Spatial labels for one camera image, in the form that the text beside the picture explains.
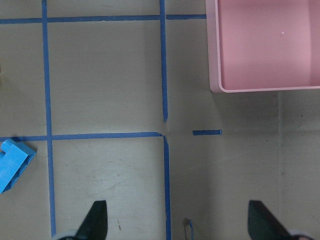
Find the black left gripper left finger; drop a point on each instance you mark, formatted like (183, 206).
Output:
(95, 224)

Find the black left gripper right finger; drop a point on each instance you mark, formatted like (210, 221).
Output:
(262, 224)

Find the blue toy block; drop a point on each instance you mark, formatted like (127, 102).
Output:
(14, 159)

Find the pink plastic box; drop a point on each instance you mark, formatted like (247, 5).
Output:
(263, 45)

